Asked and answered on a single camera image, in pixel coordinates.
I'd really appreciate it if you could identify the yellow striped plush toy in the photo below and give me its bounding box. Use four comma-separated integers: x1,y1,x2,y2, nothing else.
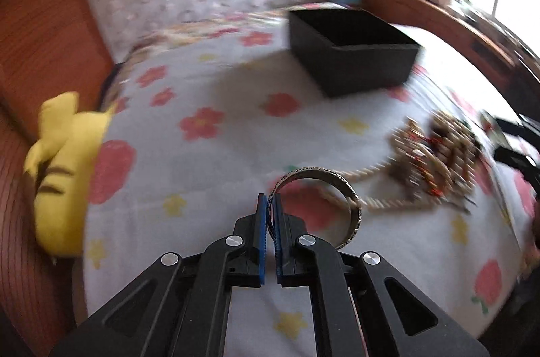
23,91,116,258

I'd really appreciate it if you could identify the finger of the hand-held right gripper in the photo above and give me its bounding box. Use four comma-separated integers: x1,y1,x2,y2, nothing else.
481,110,540,142
493,146,540,183

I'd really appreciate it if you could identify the silver engraved bangle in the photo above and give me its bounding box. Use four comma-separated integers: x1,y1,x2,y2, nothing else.
267,166,364,252

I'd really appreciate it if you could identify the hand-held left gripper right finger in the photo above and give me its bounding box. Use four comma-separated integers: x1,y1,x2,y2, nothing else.
272,194,492,357

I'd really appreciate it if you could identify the black storage box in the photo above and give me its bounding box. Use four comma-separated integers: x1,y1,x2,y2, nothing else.
287,8,421,98

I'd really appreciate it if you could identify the ribbed wooden wardrobe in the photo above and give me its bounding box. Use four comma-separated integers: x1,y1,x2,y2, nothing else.
0,0,114,357

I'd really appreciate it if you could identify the floral strawberry bedsheet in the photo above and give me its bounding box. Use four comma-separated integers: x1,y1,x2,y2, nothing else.
72,5,540,357

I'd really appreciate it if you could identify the wooden bedside cabinet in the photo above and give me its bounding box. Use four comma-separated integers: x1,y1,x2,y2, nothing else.
340,0,540,100

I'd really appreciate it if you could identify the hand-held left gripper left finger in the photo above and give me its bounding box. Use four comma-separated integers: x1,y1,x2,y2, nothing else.
48,192,267,357

